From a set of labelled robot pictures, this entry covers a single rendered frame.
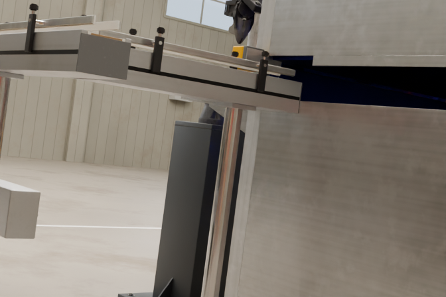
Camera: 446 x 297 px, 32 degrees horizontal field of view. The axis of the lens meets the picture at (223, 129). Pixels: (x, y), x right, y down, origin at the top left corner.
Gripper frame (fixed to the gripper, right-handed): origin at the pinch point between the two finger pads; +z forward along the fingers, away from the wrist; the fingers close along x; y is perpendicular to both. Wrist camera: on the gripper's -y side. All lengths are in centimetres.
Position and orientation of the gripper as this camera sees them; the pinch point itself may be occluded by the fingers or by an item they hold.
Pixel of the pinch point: (241, 40)
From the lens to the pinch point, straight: 274.8
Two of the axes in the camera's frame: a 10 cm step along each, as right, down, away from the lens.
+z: -1.3, 9.9, 0.0
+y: -6.3, -0.9, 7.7
